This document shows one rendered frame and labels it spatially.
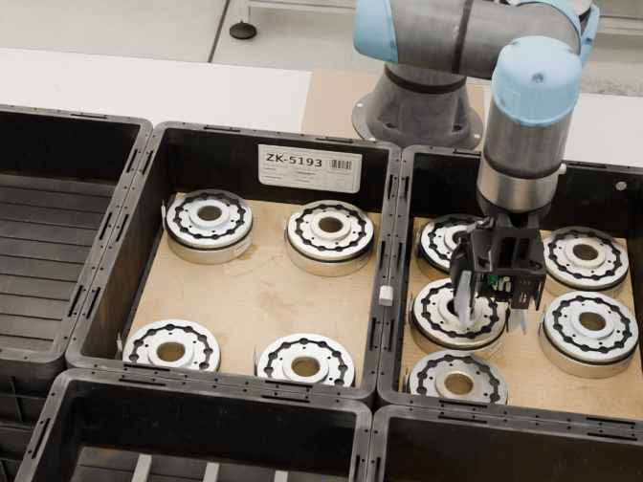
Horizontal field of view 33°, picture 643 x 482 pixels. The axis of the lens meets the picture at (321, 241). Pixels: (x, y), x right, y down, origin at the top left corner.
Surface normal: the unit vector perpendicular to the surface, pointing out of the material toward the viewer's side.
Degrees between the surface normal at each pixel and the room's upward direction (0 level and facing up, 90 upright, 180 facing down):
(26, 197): 0
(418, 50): 90
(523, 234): 90
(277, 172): 90
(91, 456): 0
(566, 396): 0
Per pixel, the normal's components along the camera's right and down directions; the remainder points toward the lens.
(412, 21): -0.13, 0.01
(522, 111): -0.42, 0.57
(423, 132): 0.00, 0.37
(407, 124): -0.32, 0.32
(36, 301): 0.04, -0.74
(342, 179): -0.12, 0.67
